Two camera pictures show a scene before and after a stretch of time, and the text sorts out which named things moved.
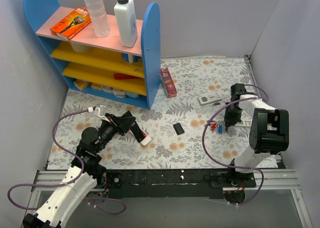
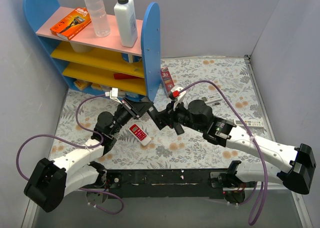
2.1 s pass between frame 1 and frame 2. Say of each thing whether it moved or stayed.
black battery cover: stayed
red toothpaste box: stayed
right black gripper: moved
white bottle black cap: stayed
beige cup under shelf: stayed
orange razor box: stayed
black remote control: moved
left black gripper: moved
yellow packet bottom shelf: stayed
